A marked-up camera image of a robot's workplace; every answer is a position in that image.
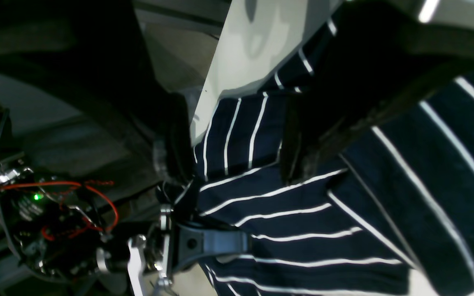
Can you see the navy white striped T-shirt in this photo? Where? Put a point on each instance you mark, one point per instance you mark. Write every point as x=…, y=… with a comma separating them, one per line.
x=399, y=198

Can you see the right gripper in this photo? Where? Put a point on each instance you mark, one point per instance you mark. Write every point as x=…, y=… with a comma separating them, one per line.
x=150, y=253

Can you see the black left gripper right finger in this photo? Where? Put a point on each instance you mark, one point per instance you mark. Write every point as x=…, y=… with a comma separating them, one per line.
x=386, y=56

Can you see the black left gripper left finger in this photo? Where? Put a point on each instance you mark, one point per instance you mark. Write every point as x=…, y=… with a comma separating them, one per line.
x=92, y=55

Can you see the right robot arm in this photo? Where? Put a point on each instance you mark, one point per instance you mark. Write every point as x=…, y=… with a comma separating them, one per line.
x=54, y=220

